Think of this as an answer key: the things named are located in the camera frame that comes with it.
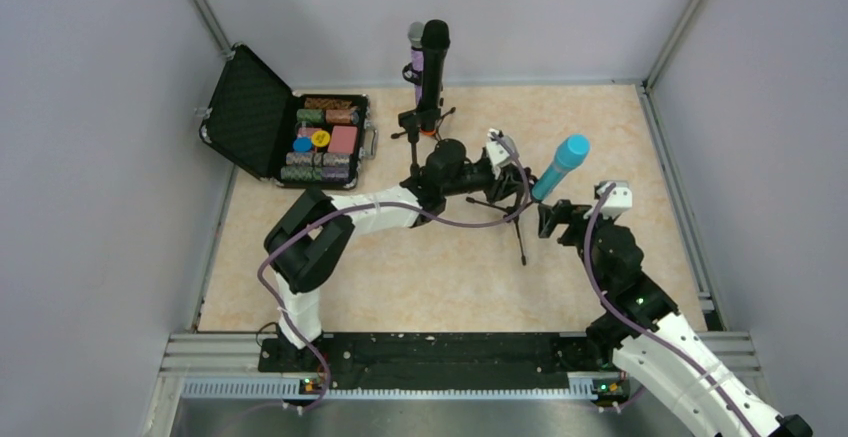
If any yellow big blind button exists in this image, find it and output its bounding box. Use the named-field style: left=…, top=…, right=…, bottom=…
left=310, top=130, right=332, bottom=148

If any blue tan poker chip row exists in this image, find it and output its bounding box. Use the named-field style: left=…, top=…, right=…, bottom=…
left=284, top=152, right=352, bottom=167

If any turquoise toy microphone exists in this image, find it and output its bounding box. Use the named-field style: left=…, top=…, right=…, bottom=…
left=531, top=134, right=590, bottom=201

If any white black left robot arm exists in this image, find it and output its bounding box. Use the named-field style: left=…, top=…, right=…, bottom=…
left=258, top=129, right=536, bottom=350

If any purple black poker chip row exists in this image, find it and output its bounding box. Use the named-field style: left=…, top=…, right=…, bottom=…
left=280, top=166, right=350, bottom=183

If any purple glitter microphone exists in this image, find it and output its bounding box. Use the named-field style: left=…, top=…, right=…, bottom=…
left=403, top=21, right=425, bottom=104

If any blue round button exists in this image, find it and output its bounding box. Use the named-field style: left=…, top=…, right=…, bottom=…
left=292, top=136, right=313, bottom=153

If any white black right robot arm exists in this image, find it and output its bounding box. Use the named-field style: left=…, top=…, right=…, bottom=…
left=538, top=181, right=813, bottom=436

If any orange brown poker chip row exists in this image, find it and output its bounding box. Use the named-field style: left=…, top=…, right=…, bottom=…
left=304, top=96, right=356, bottom=111

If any round base clip stand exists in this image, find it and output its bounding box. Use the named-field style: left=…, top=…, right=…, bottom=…
left=398, top=108, right=442, bottom=177

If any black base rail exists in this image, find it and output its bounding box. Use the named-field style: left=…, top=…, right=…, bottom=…
left=258, top=332, right=626, bottom=392

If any green poker chip row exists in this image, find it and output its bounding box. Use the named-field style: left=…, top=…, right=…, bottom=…
left=296, top=109, right=359, bottom=125

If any black poker chip case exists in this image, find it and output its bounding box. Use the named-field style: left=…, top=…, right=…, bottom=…
left=199, top=43, right=378, bottom=190

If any red playing card deck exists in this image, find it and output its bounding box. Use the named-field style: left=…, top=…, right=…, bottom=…
left=327, top=125, right=359, bottom=155

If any shock mount tripod stand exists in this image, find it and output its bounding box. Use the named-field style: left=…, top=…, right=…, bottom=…
left=389, top=62, right=460, bottom=150

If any small black tripod stand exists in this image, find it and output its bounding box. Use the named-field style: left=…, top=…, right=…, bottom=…
left=465, top=190, right=535, bottom=266

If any black orange-tipped microphone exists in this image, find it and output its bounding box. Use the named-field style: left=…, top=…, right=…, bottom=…
left=416, top=19, right=450, bottom=135

